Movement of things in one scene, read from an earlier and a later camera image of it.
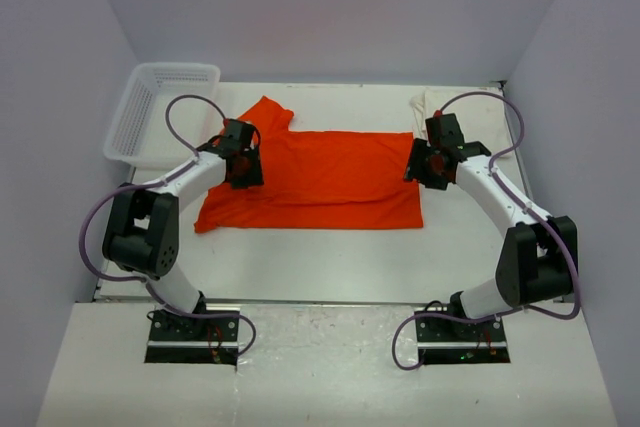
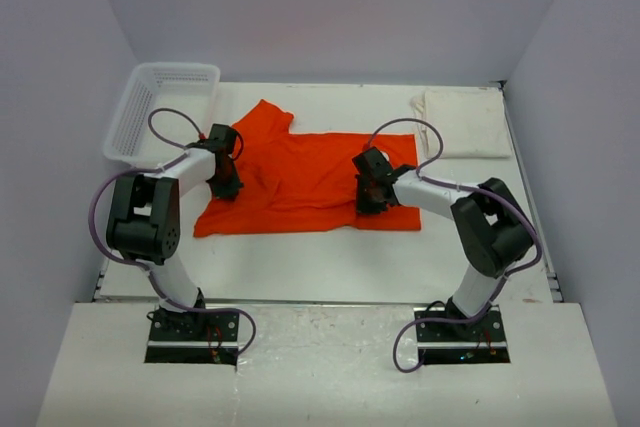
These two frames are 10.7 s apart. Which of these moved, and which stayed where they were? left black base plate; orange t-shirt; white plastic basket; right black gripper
Moved: right black gripper
Stayed: left black base plate; orange t-shirt; white plastic basket
